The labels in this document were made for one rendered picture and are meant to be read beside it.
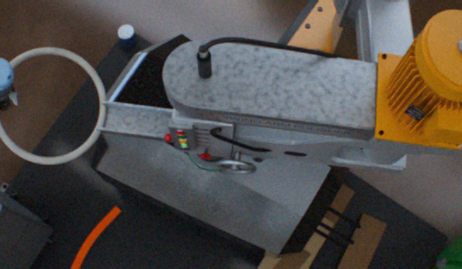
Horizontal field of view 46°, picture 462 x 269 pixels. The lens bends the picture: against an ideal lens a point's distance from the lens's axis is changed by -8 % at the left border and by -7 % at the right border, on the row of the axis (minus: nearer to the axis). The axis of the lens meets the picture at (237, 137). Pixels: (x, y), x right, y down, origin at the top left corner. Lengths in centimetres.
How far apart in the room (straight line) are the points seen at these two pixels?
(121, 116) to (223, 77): 75
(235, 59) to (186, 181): 100
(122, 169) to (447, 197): 197
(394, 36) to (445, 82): 75
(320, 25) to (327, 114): 122
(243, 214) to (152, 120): 61
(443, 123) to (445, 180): 215
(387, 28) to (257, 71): 60
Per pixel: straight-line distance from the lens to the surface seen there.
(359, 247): 335
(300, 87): 175
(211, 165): 251
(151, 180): 274
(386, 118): 175
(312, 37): 288
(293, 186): 256
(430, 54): 143
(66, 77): 374
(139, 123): 237
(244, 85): 174
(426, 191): 361
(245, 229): 266
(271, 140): 202
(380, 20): 216
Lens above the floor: 334
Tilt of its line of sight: 74 degrees down
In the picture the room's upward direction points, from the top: 3 degrees clockwise
